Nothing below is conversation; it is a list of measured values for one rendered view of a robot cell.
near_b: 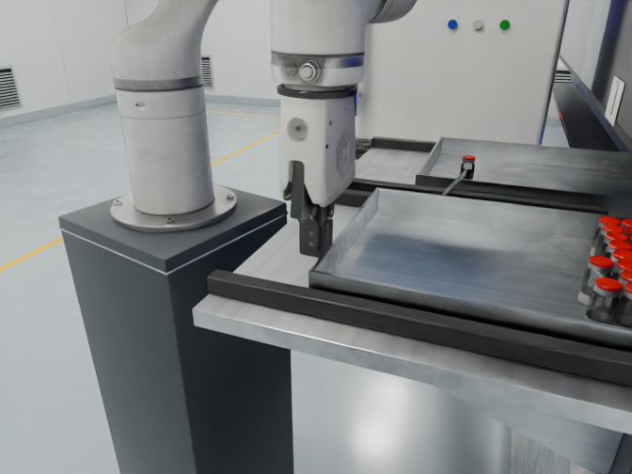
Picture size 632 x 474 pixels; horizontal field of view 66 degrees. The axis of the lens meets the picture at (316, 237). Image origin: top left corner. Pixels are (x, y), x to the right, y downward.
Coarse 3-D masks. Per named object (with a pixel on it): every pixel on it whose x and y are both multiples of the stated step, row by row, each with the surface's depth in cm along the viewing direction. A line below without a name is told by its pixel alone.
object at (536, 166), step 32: (448, 160) 92; (480, 160) 92; (512, 160) 92; (544, 160) 90; (576, 160) 88; (608, 160) 86; (480, 192) 71; (512, 192) 70; (544, 192) 68; (576, 192) 66; (608, 192) 76
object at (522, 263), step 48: (384, 192) 68; (336, 240) 52; (384, 240) 60; (432, 240) 60; (480, 240) 60; (528, 240) 60; (576, 240) 60; (336, 288) 46; (384, 288) 44; (432, 288) 50; (480, 288) 50; (528, 288) 50; (576, 288) 50; (576, 336) 39; (624, 336) 38
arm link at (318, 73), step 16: (272, 64) 43; (288, 64) 41; (304, 64) 40; (320, 64) 40; (336, 64) 40; (352, 64) 41; (288, 80) 42; (304, 80) 41; (320, 80) 41; (336, 80) 41; (352, 80) 42
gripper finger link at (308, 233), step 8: (312, 208) 47; (312, 216) 47; (304, 224) 50; (312, 224) 49; (328, 224) 50; (304, 232) 50; (312, 232) 50; (320, 232) 50; (328, 232) 50; (304, 240) 51; (312, 240) 50; (320, 240) 51; (328, 240) 51; (304, 248) 52; (312, 248) 51; (320, 248) 51; (312, 256) 52; (320, 256) 51
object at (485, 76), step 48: (432, 0) 118; (480, 0) 114; (528, 0) 111; (384, 48) 127; (432, 48) 122; (480, 48) 118; (528, 48) 114; (384, 96) 131; (432, 96) 127; (480, 96) 122; (528, 96) 118
